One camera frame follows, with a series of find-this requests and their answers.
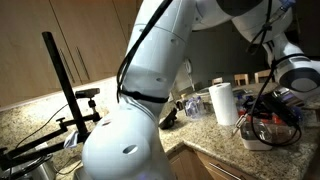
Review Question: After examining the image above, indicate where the wooden chair left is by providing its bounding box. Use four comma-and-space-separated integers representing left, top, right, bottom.
212, 77, 223, 85

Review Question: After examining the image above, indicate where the white paper towel roll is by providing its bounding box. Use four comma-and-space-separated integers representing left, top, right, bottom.
209, 83, 238, 126

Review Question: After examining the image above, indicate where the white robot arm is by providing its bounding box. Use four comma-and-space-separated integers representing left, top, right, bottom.
82, 0, 319, 180

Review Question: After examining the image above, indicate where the wooden chair right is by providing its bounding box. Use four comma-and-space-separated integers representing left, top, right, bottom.
254, 69, 271, 83

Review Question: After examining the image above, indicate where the clear water bottle pack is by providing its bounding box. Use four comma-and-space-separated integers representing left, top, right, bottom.
185, 96, 204, 119

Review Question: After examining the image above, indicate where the black camera stand pole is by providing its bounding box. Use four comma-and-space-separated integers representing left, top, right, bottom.
42, 31, 89, 140

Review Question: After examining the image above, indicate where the black camera on stand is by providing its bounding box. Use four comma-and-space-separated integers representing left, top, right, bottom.
75, 88, 100, 99

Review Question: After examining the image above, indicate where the stainless steel pot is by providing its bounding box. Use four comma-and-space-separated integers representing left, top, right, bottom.
0, 154, 56, 180

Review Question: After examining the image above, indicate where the wooden chair middle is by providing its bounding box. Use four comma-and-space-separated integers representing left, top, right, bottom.
234, 74, 249, 86

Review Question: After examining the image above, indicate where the wooden chair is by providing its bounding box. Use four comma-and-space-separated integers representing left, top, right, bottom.
212, 77, 223, 85
254, 69, 271, 83
234, 74, 249, 86

